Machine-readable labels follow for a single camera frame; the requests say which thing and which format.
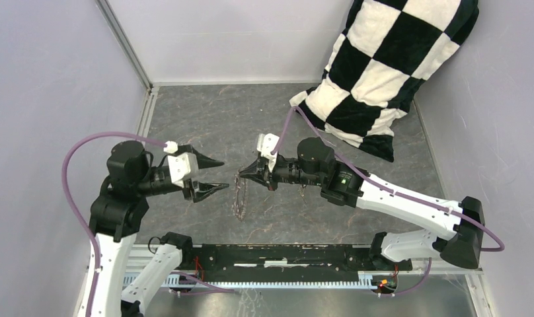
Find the white slotted cable duct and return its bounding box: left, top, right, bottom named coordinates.
left=161, top=274, right=377, bottom=291

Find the metal disc with key rings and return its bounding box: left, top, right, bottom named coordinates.
left=232, top=168, right=248, bottom=221

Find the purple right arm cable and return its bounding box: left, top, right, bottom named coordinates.
left=270, top=106, right=506, bottom=297

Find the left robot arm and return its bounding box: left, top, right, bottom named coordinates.
left=77, top=141, right=228, bottom=316

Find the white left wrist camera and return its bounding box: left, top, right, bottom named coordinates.
left=163, top=141, right=199, bottom=188

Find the aluminium frame rail front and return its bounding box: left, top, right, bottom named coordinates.
left=86, top=244, right=484, bottom=275

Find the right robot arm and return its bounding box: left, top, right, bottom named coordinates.
left=238, top=133, right=484, bottom=269

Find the aluminium corner post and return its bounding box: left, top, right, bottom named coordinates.
left=95, top=0, right=153, bottom=91

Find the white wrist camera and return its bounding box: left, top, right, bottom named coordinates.
left=256, top=133, right=280, bottom=172
left=163, top=141, right=199, bottom=188

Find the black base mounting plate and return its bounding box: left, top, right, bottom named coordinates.
left=177, top=244, right=413, bottom=283

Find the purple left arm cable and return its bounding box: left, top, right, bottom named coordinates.
left=61, top=131, right=235, bottom=317

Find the black and white checkered pillow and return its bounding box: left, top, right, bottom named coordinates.
left=289, top=0, right=480, bottom=162

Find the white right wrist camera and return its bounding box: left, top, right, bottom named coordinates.
left=256, top=133, right=280, bottom=172

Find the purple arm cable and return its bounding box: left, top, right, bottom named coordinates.
left=61, top=131, right=235, bottom=317
left=270, top=106, right=506, bottom=297

